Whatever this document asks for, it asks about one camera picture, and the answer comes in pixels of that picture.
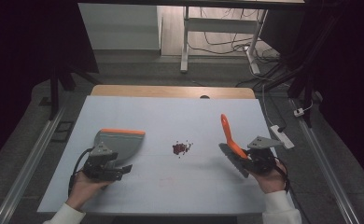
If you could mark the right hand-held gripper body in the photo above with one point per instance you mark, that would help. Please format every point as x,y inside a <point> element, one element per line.
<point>261,158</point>

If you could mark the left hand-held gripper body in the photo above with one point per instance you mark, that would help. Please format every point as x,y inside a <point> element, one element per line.
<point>100,166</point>

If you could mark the grey dustpan with orange edge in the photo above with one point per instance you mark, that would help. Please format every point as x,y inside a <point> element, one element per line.
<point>121,143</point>

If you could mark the pile of small red beans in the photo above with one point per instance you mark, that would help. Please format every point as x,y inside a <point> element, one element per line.
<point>179,148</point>

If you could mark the person's right hand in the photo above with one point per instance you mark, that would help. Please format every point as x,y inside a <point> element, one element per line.
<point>272,182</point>

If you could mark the person's left hand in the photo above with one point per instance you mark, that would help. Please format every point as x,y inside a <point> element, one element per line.
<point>82,191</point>

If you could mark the white power strip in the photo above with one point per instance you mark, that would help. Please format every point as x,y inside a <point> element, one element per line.
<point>282,136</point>

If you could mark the small white adapter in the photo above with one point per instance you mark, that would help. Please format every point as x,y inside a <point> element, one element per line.
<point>298,112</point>

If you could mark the black metal stand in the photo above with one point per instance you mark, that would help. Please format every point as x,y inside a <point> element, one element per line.
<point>54,93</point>
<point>307,74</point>

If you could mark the white cabinet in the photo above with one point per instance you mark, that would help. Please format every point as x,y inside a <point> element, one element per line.
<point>118,26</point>

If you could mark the aluminium rail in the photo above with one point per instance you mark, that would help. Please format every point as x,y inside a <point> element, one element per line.
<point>326,168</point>
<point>27,168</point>

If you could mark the white metal desk frame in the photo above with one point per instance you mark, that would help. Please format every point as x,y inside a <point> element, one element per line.
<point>220,25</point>

